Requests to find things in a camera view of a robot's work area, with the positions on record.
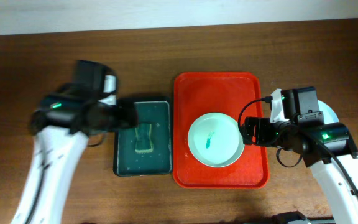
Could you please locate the yellow green sponge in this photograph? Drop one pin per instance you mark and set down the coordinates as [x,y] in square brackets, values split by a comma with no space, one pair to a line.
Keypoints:
[143,142]

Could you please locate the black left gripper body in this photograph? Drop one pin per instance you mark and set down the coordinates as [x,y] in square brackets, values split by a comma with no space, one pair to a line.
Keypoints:
[120,115]

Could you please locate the light blue plate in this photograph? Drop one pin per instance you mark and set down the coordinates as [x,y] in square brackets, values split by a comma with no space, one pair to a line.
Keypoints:
[328,113]

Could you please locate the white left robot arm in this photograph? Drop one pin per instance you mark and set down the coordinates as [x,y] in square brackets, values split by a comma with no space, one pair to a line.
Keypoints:
[61,127]

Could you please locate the red plastic tray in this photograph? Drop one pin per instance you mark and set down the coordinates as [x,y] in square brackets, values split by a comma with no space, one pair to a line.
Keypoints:
[199,93]

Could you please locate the pale green plate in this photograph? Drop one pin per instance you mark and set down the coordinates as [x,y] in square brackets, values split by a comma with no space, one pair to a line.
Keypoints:
[214,140]

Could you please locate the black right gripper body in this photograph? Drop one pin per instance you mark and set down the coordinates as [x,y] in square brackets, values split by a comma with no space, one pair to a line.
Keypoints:
[268,134]

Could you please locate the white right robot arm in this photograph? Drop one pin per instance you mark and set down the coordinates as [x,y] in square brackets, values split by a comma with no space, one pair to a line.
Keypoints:
[297,124]

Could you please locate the dark green water basin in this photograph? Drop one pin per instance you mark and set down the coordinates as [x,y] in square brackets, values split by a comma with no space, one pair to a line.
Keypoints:
[155,110]

